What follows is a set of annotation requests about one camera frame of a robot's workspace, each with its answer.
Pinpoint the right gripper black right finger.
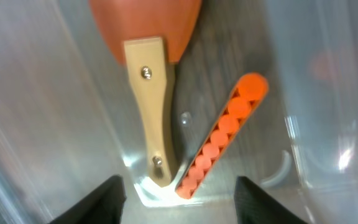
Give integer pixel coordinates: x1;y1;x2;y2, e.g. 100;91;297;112
234;176;306;224

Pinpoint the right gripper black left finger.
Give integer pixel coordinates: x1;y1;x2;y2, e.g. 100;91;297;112
50;175;126;224

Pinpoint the clear plastic container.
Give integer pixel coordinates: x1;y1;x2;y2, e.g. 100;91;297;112
0;1;358;223

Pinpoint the orange scraper with wooden handle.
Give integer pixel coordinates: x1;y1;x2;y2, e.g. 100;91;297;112
89;0;202;187

